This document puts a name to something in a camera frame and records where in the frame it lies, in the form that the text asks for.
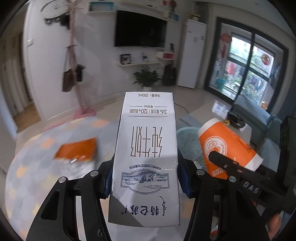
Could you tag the white wall shelf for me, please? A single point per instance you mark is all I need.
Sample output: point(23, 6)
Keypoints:
point(138, 63)

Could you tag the grey sofa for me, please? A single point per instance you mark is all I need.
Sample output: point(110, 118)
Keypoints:
point(265, 135)

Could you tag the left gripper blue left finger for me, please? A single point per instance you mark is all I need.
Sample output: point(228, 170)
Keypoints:
point(107, 182)

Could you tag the red white wall box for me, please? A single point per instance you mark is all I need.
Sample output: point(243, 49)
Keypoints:
point(165, 55)

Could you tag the person right hand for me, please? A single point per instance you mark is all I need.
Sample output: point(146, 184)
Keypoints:
point(274, 226)

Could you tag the white milk carton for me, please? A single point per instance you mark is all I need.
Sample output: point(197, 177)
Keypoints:
point(145, 189)

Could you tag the white tall air conditioner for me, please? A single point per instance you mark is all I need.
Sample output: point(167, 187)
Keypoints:
point(192, 53)

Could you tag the black hanging bag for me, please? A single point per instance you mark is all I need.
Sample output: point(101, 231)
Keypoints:
point(79, 72)

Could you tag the brown hanging bag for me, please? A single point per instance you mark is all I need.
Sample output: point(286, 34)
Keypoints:
point(68, 77)

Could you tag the black round ashtray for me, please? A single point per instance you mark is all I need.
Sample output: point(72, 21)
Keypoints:
point(235, 120)

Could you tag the round wall clock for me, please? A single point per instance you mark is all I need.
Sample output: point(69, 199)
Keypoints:
point(56, 6)

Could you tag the black wall television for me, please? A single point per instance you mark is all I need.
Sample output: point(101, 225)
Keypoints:
point(139, 30)

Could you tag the black guitar case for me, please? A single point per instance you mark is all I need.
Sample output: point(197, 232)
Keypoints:
point(170, 76)

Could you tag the orange snack bag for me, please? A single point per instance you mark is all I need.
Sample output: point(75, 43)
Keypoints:
point(82, 151)

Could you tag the glass sliding balcony door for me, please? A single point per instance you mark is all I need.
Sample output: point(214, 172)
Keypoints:
point(245, 61)

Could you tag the orange paper cup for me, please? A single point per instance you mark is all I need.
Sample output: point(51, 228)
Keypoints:
point(216, 136)

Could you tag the framed butterfly picture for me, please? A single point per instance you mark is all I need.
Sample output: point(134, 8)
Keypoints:
point(125, 59)

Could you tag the potted green plant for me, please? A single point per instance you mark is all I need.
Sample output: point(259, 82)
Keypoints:
point(146, 77)

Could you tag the white coffee table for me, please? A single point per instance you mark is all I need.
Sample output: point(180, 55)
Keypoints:
point(215, 109)

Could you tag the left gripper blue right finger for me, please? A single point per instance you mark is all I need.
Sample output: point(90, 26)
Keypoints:
point(184, 180)

